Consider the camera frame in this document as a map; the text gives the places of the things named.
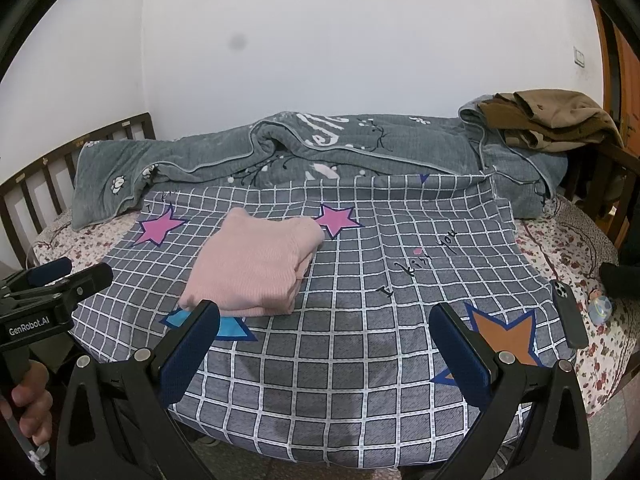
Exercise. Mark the black phone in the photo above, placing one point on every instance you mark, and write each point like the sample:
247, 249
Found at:
570, 315

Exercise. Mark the pink knit sweater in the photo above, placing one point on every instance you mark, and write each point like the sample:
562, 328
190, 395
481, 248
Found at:
250, 265

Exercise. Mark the dark cloth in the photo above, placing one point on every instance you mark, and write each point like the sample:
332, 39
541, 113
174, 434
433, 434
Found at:
622, 280

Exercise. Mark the grey checked star blanket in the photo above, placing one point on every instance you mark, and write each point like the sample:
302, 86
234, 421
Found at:
360, 340

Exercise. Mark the floral bed sheet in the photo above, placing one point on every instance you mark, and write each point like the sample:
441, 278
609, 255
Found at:
600, 355

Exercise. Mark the dark wooden footboard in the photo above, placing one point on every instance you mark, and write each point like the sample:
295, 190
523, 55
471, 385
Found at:
610, 185

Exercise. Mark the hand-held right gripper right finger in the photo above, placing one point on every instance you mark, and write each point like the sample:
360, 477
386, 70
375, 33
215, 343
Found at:
457, 355

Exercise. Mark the grey printed quilt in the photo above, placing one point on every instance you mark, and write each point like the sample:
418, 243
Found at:
400, 150

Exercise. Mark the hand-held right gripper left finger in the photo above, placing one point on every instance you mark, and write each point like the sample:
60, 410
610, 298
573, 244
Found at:
192, 355

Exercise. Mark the person's left hand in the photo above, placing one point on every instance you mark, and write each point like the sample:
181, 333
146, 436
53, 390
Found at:
30, 410

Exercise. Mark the white wall switch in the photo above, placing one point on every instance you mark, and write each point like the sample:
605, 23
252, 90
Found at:
580, 57

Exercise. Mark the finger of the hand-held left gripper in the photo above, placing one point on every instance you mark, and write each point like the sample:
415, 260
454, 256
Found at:
47, 271
90, 280

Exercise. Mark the brown jacket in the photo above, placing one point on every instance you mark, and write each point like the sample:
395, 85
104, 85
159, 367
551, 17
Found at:
550, 115

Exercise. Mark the dark wooden headboard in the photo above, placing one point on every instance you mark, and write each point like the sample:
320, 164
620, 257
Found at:
30, 185

